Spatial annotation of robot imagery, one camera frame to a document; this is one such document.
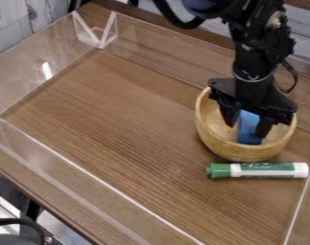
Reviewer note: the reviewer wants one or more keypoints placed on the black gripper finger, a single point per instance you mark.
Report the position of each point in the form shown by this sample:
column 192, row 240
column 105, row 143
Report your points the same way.
column 230, row 110
column 265, row 126

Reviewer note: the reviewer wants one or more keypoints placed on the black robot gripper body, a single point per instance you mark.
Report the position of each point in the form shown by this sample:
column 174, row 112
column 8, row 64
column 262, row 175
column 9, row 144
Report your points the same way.
column 258, row 97

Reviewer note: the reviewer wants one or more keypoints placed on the blue rectangular block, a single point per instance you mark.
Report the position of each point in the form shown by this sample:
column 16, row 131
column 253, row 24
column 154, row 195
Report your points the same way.
column 246, row 128

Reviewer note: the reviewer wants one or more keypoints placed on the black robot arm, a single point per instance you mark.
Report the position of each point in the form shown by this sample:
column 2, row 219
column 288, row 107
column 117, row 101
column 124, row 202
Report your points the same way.
column 261, row 33

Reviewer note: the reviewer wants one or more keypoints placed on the light wooden bowl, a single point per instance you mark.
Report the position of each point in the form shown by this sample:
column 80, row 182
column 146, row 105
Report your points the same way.
column 220, row 137

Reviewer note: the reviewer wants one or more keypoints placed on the green and white marker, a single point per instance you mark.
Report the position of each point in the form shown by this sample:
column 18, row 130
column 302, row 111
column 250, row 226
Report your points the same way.
column 234, row 170

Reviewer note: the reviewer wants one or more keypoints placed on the clear acrylic tray walls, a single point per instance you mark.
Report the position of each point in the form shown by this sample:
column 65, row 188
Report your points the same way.
column 100, row 92

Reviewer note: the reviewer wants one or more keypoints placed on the black metal stand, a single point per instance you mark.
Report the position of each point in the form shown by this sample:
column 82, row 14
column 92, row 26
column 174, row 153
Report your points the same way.
column 32, row 211

